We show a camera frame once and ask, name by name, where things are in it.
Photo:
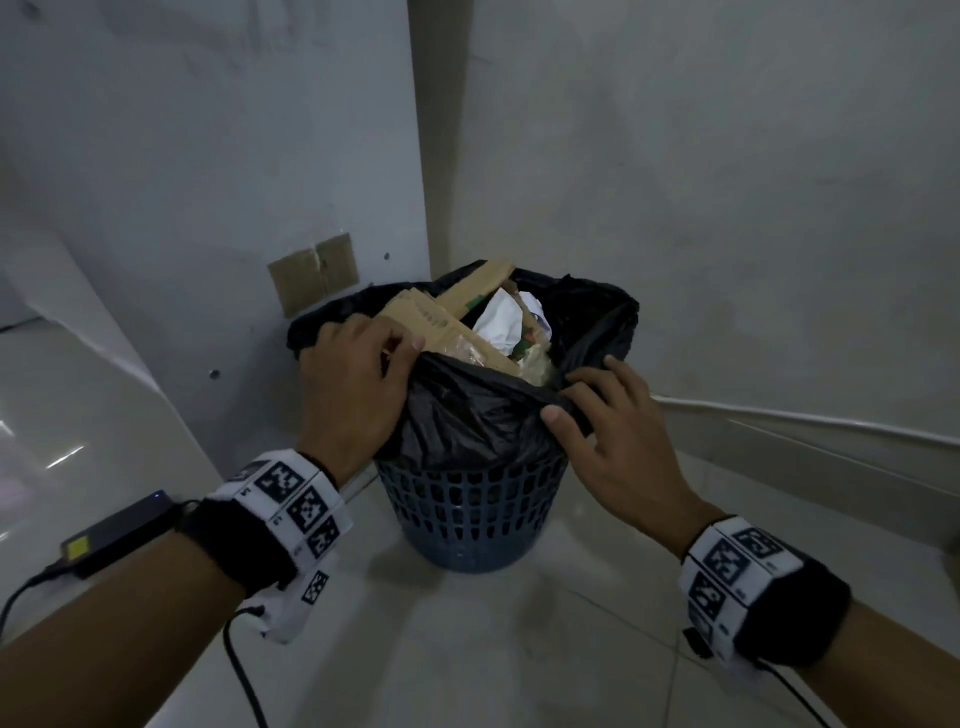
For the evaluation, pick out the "person's right hand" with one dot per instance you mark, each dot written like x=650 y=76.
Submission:
x=637 y=465

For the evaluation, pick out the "person's left hand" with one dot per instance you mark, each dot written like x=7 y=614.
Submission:
x=352 y=397

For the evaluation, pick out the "black trash bag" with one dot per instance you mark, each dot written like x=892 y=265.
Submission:
x=472 y=420

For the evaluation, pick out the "blue plastic waste basket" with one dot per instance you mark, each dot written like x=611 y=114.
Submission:
x=472 y=517

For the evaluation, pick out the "person's left forearm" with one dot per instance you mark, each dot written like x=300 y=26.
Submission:
x=112 y=645

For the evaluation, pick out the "wide brown tape patch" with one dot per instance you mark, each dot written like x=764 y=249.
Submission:
x=298 y=283

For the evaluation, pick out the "pile of cardboard paper waste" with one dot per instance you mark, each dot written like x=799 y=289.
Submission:
x=465 y=322

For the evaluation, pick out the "narrow brown tape patch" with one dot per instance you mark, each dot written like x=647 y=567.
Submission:
x=337 y=262

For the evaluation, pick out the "left wristband with markers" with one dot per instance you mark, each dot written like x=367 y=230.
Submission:
x=247 y=532

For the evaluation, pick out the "wristband with markers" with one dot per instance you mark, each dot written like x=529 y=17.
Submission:
x=247 y=532
x=787 y=600

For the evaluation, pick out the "right wristband with markers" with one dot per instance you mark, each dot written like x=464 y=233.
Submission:
x=787 y=600

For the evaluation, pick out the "black power adapter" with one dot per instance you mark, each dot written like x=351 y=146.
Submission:
x=120 y=532

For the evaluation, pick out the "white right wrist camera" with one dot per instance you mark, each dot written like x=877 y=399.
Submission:
x=731 y=660

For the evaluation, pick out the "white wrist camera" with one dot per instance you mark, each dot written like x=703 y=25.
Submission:
x=731 y=660
x=296 y=611

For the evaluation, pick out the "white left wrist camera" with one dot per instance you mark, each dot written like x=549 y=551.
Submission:
x=296 y=611

